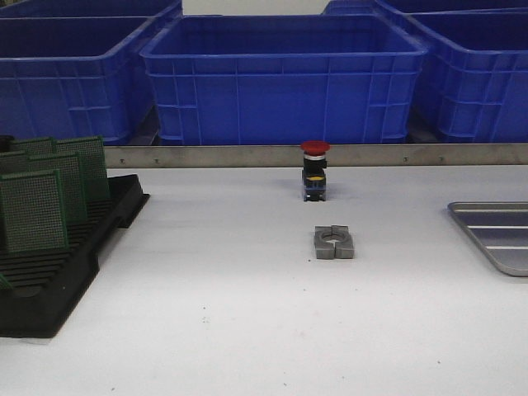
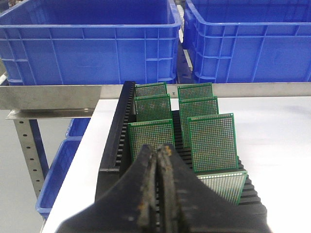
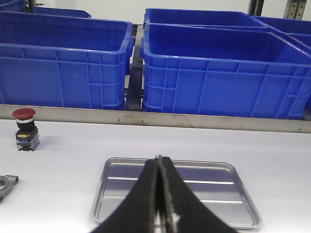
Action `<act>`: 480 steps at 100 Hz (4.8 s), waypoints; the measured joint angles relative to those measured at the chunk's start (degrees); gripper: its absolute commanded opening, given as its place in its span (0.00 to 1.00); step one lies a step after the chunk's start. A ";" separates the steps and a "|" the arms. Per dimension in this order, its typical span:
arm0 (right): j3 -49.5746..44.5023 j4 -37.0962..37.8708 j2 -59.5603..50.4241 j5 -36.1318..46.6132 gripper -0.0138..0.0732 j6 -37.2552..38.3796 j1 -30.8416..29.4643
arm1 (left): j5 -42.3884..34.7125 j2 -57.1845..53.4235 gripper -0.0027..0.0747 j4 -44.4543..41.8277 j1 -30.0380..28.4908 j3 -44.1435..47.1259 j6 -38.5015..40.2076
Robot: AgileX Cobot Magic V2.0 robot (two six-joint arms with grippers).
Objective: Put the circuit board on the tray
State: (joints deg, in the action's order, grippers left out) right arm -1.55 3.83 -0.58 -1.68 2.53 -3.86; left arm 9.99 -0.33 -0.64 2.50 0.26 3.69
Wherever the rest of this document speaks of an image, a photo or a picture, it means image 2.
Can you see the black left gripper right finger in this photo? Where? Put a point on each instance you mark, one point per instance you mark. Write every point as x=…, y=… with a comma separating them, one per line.
x=189, y=206

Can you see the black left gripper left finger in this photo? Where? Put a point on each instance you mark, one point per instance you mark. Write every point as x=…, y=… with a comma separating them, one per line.
x=127, y=207

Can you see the green board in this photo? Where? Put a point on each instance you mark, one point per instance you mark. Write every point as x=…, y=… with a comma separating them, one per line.
x=195, y=107
x=156, y=107
x=228, y=185
x=152, y=133
x=213, y=142
x=150, y=89
x=195, y=91

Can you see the blue crate lower shelf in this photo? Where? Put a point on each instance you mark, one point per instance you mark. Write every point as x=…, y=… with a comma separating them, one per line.
x=60, y=166

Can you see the blue plastic crate centre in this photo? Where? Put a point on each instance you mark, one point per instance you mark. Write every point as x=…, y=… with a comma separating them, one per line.
x=248, y=41

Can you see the blue plastic crate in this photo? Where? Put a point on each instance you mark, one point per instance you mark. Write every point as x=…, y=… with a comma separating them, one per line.
x=54, y=42
x=248, y=41

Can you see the blue plastic crate left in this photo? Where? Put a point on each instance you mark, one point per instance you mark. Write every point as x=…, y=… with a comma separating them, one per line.
x=54, y=42

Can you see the perforated steel shelf post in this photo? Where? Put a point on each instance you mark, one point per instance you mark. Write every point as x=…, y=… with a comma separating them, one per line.
x=33, y=150

